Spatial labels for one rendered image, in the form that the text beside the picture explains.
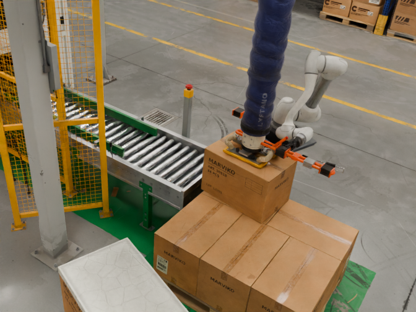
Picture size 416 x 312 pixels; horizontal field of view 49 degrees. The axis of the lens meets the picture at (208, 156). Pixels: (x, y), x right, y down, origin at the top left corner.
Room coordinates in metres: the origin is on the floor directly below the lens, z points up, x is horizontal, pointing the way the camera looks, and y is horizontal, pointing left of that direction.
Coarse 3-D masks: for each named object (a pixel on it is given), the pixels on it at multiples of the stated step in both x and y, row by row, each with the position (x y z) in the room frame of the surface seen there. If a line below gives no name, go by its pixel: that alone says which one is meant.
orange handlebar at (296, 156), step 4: (236, 132) 3.03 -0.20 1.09; (240, 132) 3.02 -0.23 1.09; (264, 140) 2.95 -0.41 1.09; (264, 144) 2.89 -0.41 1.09; (272, 144) 2.90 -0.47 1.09; (272, 148) 2.86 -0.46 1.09; (288, 152) 2.83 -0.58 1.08; (292, 152) 2.82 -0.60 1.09; (296, 152) 2.81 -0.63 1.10; (288, 156) 2.78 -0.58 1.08; (292, 156) 2.77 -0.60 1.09; (296, 156) 2.76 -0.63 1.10; (300, 156) 2.78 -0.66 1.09; (296, 160) 2.75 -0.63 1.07; (300, 160) 2.73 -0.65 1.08; (316, 164) 2.70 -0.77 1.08; (320, 164) 2.70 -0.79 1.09; (316, 168) 2.66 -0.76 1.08; (332, 172) 2.61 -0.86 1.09
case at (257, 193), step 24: (216, 144) 3.06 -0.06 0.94; (216, 168) 2.91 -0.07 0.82; (240, 168) 2.78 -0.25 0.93; (264, 168) 2.79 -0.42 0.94; (288, 168) 2.85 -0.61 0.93; (216, 192) 2.90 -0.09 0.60; (240, 192) 2.76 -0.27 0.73; (264, 192) 2.64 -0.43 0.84; (288, 192) 2.92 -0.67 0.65; (264, 216) 2.66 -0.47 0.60
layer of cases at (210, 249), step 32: (192, 224) 2.55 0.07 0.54; (224, 224) 2.59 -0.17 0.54; (256, 224) 2.63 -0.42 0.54; (288, 224) 2.66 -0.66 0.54; (320, 224) 2.70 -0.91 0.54; (160, 256) 2.39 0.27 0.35; (192, 256) 2.25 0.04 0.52; (224, 256) 2.26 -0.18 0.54; (256, 256) 2.29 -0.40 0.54; (288, 256) 2.32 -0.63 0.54; (320, 256) 2.35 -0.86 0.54; (192, 288) 2.24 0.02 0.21; (224, 288) 2.11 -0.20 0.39; (256, 288) 2.01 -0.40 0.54; (288, 288) 2.04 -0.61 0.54; (320, 288) 2.06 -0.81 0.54
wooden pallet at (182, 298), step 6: (342, 276) 2.64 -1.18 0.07; (168, 282) 2.35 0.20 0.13; (174, 288) 2.38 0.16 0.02; (180, 288) 2.29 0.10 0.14; (180, 294) 2.33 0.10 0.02; (186, 294) 2.34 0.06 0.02; (180, 300) 2.29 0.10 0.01; (186, 300) 2.28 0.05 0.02; (192, 300) 2.29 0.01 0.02; (198, 300) 2.21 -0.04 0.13; (192, 306) 2.23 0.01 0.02; (198, 306) 2.24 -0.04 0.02; (204, 306) 2.24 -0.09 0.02; (210, 306) 2.15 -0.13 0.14; (324, 306) 2.27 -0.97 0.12
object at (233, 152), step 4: (228, 148) 2.97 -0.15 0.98; (236, 148) 2.94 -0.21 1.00; (228, 152) 2.92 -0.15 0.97; (232, 152) 2.92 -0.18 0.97; (236, 152) 2.92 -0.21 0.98; (236, 156) 2.88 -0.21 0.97; (240, 156) 2.88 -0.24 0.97; (244, 156) 2.88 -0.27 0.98; (252, 156) 2.85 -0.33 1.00; (244, 160) 2.84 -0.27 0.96; (248, 160) 2.83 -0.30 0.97; (252, 160) 2.83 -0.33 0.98; (252, 164) 2.80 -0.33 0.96; (256, 164) 2.80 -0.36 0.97; (260, 164) 2.80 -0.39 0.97; (264, 164) 2.81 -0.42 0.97; (260, 168) 2.77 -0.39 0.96
